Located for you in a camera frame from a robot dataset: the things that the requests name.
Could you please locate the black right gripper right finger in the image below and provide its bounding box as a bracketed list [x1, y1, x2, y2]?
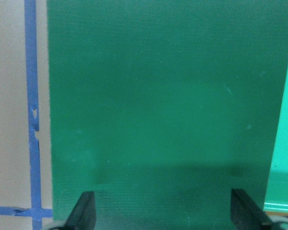
[230, 189, 278, 230]

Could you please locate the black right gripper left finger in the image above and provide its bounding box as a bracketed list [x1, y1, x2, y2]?
[64, 191, 96, 230]

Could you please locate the green conveyor belt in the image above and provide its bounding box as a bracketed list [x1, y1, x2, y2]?
[47, 0, 288, 230]

